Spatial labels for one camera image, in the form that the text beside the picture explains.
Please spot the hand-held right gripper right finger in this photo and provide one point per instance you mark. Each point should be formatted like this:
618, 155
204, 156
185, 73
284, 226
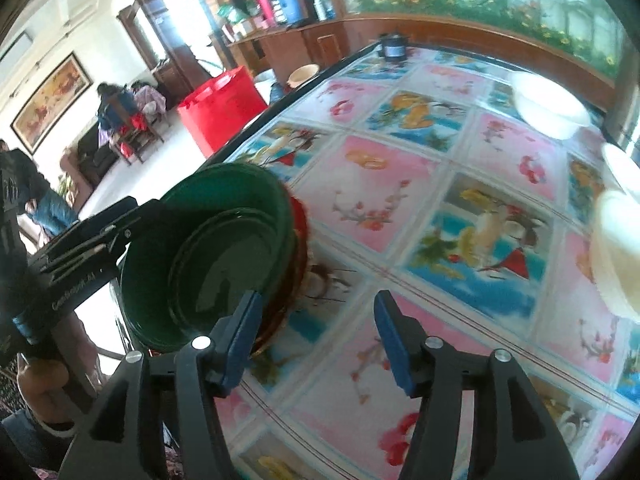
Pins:
395, 340

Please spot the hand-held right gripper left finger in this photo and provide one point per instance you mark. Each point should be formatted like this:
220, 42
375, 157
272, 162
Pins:
245, 340

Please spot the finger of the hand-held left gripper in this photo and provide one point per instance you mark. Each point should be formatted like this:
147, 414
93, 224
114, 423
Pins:
95, 215
145, 217

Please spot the green bowl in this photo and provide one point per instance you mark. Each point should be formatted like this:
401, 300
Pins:
200, 240

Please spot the red plate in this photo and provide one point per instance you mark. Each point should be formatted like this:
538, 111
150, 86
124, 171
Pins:
300, 240

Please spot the white bowl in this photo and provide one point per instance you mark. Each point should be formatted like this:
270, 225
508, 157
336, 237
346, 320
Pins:
622, 170
550, 105

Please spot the person's left hand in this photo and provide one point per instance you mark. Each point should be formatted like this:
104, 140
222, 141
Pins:
42, 387

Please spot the brown armchair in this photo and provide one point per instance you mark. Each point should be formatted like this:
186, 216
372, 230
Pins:
75, 175

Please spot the dark sofa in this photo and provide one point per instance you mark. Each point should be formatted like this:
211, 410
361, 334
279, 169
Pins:
97, 155

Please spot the wooden chair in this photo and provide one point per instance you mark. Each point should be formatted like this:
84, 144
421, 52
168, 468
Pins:
135, 140

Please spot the red paper bag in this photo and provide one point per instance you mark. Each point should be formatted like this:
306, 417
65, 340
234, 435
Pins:
220, 110

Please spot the tall wooden cabinet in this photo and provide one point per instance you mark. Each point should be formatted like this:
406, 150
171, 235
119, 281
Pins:
172, 60

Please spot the cream basin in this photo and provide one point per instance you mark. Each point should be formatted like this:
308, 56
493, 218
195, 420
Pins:
302, 76

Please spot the green plastic bag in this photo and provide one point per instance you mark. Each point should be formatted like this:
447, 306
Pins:
230, 14

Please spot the pink bottle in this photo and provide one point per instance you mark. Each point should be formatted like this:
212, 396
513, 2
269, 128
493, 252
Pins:
266, 7

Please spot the blue thermos jug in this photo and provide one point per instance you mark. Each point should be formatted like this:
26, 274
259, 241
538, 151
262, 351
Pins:
290, 0

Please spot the white plastic bottle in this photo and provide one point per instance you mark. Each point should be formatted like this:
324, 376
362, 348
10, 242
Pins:
322, 7

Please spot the black cylindrical device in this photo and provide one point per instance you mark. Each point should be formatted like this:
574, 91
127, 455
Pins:
393, 47

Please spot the framed wall painting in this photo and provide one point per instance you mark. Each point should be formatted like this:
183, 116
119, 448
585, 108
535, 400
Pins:
50, 102

